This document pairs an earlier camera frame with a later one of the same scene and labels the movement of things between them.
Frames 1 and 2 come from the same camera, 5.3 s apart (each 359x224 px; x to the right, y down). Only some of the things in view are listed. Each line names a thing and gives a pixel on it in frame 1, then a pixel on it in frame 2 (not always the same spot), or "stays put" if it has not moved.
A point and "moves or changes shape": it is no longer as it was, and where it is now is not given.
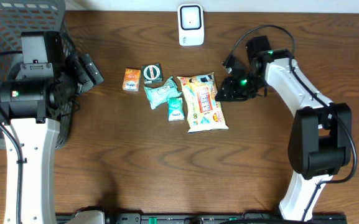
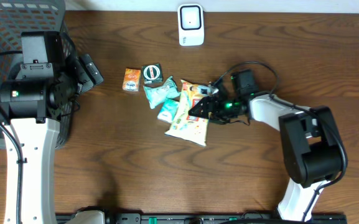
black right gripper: x=229 y=93 → x=212 y=111
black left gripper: x=86 y=73 stays put
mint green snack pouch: x=160 y=94 stays put
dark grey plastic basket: x=1 y=23 stays put
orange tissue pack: x=132 y=79 stays put
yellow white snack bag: x=203 y=106 moves or changes shape
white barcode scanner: x=190 y=25 stays put
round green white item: x=152 y=73 stays put
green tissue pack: x=175 y=109 → x=168 y=109
